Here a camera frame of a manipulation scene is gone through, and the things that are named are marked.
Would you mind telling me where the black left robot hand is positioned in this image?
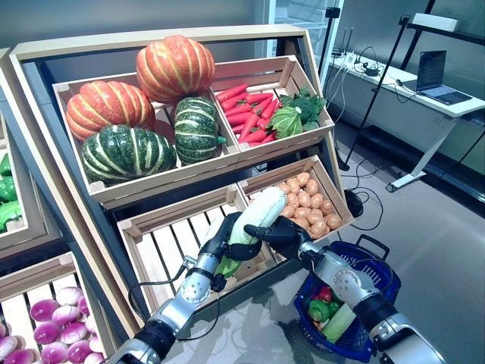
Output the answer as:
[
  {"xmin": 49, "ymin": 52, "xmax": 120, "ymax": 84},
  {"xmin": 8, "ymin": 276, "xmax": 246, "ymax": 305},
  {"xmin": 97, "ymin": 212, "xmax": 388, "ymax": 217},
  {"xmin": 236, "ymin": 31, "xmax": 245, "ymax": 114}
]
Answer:
[{"xmin": 199, "ymin": 212, "xmax": 262, "ymax": 272}]

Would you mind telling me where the black pole with camera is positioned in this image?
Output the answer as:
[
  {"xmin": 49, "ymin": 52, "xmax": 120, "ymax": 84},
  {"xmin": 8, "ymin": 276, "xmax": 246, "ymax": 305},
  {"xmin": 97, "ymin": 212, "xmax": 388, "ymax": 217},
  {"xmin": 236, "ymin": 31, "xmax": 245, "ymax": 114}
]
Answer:
[{"xmin": 318, "ymin": 6, "xmax": 341, "ymax": 77}]

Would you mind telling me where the grey open laptop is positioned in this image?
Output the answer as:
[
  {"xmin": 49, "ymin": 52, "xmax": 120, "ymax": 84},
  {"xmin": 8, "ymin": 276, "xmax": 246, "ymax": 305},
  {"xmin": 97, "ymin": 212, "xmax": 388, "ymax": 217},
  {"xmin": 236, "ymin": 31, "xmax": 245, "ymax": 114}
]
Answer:
[{"xmin": 401, "ymin": 50, "xmax": 474, "ymax": 106}]

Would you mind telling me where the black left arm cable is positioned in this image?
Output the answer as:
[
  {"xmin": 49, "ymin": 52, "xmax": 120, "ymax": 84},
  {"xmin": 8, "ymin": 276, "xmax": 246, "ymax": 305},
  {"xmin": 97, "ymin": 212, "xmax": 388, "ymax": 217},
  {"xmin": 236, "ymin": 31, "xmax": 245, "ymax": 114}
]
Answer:
[{"xmin": 127, "ymin": 261, "xmax": 221, "ymax": 340}]

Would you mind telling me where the dark green leafy bunch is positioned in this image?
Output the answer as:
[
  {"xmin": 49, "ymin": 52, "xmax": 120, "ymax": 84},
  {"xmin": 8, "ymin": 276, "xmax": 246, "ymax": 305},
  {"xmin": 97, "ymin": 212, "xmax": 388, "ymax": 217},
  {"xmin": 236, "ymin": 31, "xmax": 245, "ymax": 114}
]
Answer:
[{"xmin": 279, "ymin": 86, "xmax": 327, "ymax": 132}]

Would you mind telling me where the white long box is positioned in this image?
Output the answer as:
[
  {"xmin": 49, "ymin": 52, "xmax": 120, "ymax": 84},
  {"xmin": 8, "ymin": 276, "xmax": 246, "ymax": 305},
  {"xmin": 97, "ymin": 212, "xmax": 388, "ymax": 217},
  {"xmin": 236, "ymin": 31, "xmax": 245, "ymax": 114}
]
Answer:
[{"xmin": 411, "ymin": 13, "xmax": 460, "ymax": 33}]

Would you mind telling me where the light green cabbage head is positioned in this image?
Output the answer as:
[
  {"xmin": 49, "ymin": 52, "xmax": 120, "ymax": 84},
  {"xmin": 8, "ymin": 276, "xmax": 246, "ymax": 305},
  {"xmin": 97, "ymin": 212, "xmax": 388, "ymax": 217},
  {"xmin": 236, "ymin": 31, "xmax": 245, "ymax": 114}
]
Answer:
[{"xmin": 269, "ymin": 105, "xmax": 304, "ymax": 140}]

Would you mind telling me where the green striped pumpkin with stem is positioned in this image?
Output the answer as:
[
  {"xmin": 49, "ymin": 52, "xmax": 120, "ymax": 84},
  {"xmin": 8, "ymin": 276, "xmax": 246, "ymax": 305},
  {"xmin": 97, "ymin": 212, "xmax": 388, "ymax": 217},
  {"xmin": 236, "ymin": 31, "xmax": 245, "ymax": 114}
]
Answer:
[{"xmin": 174, "ymin": 96, "xmax": 227, "ymax": 166}]

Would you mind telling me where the white desk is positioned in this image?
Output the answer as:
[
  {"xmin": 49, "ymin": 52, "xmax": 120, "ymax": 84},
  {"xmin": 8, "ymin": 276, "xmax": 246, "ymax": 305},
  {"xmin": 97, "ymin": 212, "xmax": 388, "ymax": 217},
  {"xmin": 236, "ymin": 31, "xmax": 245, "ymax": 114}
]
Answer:
[{"xmin": 327, "ymin": 56, "xmax": 485, "ymax": 193}]

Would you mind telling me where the glass door cooler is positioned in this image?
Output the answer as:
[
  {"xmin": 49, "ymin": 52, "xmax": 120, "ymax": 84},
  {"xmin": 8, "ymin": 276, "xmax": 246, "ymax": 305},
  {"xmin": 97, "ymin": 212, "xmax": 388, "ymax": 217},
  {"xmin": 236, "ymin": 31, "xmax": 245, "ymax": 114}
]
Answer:
[{"xmin": 264, "ymin": 0, "xmax": 344, "ymax": 73}]

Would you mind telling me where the wooden carrot crate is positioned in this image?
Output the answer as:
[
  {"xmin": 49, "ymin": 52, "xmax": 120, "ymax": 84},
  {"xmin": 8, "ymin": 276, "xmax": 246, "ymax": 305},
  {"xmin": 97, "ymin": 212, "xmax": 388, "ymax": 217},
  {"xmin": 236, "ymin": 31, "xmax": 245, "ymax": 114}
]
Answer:
[{"xmin": 210, "ymin": 55, "xmax": 336, "ymax": 162}]

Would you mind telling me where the black round floor base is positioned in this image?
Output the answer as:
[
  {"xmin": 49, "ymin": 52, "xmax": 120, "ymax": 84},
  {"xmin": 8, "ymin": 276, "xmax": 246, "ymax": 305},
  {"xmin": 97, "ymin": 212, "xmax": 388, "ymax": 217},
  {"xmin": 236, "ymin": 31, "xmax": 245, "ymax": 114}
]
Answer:
[{"xmin": 343, "ymin": 188, "xmax": 365, "ymax": 218}]

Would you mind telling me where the blue plastic shopping basket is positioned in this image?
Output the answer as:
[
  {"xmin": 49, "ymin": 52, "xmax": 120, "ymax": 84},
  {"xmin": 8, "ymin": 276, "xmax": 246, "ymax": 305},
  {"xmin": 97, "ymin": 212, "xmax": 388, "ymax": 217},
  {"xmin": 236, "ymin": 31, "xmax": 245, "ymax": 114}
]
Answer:
[{"xmin": 294, "ymin": 234, "xmax": 402, "ymax": 363}]

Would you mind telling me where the wooden onion crate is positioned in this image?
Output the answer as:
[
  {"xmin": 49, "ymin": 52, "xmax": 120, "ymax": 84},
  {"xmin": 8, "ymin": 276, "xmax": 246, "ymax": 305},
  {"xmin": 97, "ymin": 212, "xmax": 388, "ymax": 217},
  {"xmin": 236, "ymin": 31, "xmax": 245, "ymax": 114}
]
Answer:
[{"xmin": 0, "ymin": 252, "xmax": 114, "ymax": 364}]

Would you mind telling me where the wooden display stand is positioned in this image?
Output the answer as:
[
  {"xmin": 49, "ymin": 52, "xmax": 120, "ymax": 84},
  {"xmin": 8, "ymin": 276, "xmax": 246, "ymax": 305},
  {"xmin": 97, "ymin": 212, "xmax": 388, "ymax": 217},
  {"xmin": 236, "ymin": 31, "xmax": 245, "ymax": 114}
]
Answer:
[
  {"xmin": 9, "ymin": 24, "xmax": 346, "ymax": 342},
  {"xmin": 0, "ymin": 47, "xmax": 143, "ymax": 364}
]

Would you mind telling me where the wooden slatted crate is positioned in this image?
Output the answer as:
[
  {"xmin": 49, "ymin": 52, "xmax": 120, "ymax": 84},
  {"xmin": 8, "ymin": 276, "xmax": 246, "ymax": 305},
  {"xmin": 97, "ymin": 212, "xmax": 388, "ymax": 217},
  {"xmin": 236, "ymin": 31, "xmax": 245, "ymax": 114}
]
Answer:
[{"xmin": 116, "ymin": 184, "xmax": 285, "ymax": 315}]

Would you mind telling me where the wooden potato crate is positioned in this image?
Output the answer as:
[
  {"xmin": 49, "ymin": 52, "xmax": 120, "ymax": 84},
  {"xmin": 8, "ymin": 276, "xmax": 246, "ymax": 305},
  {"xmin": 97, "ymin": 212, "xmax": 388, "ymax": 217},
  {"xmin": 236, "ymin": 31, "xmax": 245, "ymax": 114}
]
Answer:
[{"xmin": 236, "ymin": 154, "xmax": 355, "ymax": 266}]

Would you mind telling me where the large orange striped pumpkin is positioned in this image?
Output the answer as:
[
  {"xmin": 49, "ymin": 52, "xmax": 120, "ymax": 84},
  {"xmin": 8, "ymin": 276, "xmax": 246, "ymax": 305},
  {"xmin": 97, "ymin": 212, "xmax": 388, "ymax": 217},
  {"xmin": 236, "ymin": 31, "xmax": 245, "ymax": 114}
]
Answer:
[{"xmin": 135, "ymin": 35, "xmax": 216, "ymax": 105}]

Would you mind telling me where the black router with antennas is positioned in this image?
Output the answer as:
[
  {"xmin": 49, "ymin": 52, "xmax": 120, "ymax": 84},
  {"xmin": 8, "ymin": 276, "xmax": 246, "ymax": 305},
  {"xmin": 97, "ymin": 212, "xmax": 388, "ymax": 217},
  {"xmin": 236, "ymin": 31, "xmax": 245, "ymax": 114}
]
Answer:
[{"xmin": 333, "ymin": 26, "xmax": 355, "ymax": 58}]

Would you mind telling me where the black floor cable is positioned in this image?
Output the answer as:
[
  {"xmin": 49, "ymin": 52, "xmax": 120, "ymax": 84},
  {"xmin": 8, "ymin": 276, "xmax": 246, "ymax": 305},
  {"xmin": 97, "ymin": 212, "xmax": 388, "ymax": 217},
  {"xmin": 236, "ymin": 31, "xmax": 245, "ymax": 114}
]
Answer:
[{"xmin": 340, "ymin": 157, "xmax": 386, "ymax": 232}]

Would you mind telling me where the light green lumpy vegetable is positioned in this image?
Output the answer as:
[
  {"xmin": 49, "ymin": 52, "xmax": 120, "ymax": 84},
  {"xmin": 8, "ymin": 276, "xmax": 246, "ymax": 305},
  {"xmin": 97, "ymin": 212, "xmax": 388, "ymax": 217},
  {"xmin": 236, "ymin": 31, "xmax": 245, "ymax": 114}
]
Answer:
[{"xmin": 308, "ymin": 299, "xmax": 341, "ymax": 320}]

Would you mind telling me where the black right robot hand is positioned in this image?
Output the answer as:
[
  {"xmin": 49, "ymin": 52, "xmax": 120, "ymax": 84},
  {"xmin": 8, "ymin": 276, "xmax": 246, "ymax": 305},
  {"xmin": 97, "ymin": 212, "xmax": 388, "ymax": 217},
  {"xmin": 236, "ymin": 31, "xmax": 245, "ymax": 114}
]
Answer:
[{"xmin": 243, "ymin": 215, "xmax": 315, "ymax": 262}]

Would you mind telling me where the wooden pepper crate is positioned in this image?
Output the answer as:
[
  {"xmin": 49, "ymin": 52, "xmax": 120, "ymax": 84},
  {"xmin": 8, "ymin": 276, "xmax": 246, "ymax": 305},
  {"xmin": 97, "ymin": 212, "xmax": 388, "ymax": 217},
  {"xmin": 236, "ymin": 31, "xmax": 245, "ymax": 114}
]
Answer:
[{"xmin": 0, "ymin": 109, "xmax": 64, "ymax": 261}]

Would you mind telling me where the black tripod stand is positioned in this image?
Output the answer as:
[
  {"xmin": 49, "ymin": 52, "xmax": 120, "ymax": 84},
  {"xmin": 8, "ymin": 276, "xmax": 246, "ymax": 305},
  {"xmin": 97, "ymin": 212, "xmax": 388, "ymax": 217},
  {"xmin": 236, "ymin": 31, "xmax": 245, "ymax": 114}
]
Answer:
[{"xmin": 340, "ymin": 14, "xmax": 413, "ymax": 171}]

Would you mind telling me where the wooden pumpkin crate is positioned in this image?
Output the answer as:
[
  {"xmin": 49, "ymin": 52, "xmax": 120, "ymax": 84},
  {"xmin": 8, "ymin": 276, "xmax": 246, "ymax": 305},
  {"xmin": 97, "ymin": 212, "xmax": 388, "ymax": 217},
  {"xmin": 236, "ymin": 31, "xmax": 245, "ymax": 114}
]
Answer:
[{"xmin": 52, "ymin": 71, "xmax": 242, "ymax": 204}]

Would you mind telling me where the white green napa cabbage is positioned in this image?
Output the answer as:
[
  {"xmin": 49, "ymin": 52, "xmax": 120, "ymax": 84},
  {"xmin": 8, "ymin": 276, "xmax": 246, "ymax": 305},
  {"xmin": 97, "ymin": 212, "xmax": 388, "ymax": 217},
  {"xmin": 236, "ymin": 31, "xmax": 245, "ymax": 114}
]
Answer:
[
  {"xmin": 214, "ymin": 186, "xmax": 288, "ymax": 280},
  {"xmin": 321, "ymin": 303, "xmax": 357, "ymax": 344}
]

